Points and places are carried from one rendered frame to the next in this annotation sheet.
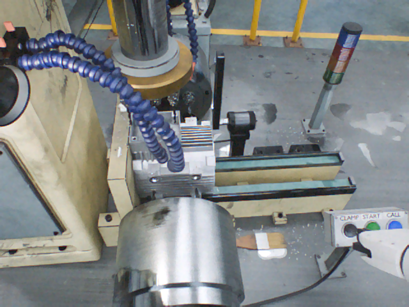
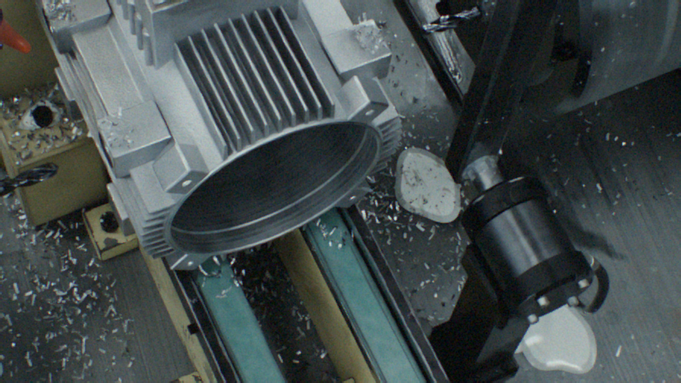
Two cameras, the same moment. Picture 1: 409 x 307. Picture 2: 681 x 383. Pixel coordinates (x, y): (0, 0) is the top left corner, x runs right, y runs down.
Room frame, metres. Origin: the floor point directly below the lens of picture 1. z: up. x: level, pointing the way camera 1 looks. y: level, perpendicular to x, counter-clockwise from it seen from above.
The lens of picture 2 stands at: (0.41, -0.39, 1.83)
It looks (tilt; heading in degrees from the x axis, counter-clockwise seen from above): 64 degrees down; 62
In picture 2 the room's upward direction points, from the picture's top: 10 degrees clockwise
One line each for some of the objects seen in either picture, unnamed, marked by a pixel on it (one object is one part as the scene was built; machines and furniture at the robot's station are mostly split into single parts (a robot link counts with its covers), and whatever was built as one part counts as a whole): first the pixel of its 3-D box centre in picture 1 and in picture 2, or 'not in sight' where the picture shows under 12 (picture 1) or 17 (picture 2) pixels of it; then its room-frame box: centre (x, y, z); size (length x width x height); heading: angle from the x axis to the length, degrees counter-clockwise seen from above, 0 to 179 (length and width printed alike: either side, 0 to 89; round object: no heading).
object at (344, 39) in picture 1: (349, 36); not in sight; (0.91, -0.42, 1.19); 0.06 x 0.06 x 0.04
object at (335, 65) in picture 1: (339, 61); not in sight; (0.91, -0.42, 1.10); 0.06 x 0.06 x 0.04
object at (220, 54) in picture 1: (218, 94); (503, 74); (0.70, -0.03, 1.12); 0.04 x 0.03 x 0.26; 97
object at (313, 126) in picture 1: (330, 84); not in sight; (0.91, -0.42, 1.01); 0.08 x 0.08 x 0.42; 7
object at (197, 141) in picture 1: (174, 158); (216, 71); (0.55, 0.08, 1.01); 0.20 x 0.19 x 0.19; 97
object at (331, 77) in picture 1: (334, 73); not in sight; (0.91, -0.42, 1.05); 0.06 x 0.06 x 0.04
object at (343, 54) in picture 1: (344, 49); not in sight; (0.91, -0.42, 1.14); 0.06 x 0.06 x 0.04
